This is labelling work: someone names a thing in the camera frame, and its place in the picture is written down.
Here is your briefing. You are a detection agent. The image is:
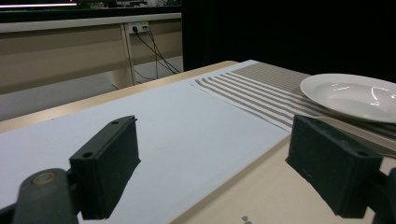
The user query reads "beige desk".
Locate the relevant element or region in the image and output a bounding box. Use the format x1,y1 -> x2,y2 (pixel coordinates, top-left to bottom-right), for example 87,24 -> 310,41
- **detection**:
0,12 -> 184,96

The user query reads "white sheet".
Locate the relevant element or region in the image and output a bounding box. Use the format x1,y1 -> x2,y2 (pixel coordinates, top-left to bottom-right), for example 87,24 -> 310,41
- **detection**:
0,59 -> 291,224

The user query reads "striped placemat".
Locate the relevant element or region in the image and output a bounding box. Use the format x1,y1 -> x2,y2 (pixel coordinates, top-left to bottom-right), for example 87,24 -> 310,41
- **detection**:
189,62 -> 396,142

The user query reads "dark curtain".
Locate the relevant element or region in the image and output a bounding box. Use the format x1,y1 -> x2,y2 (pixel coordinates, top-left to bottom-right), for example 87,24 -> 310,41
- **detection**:
181,0 -> 396,84

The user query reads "white wall socket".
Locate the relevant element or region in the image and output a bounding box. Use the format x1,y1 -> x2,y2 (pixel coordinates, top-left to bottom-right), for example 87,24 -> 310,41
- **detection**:
128,21 -> 150,35

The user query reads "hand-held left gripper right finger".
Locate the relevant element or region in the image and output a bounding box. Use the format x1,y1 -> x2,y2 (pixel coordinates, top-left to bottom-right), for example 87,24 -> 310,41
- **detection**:
285,114 -> 384,219

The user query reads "bundle of black cables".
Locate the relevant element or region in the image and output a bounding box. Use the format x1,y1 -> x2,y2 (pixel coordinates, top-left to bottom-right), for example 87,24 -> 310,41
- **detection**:
133,25 -> 182,86

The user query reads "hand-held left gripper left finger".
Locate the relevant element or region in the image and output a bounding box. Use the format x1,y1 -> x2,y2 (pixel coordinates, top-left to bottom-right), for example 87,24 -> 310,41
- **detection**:
68,114 -> 142,221

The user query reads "white plate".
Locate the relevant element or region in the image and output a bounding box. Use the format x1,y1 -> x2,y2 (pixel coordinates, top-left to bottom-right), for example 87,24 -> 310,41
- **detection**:
299,73 -> 396,124

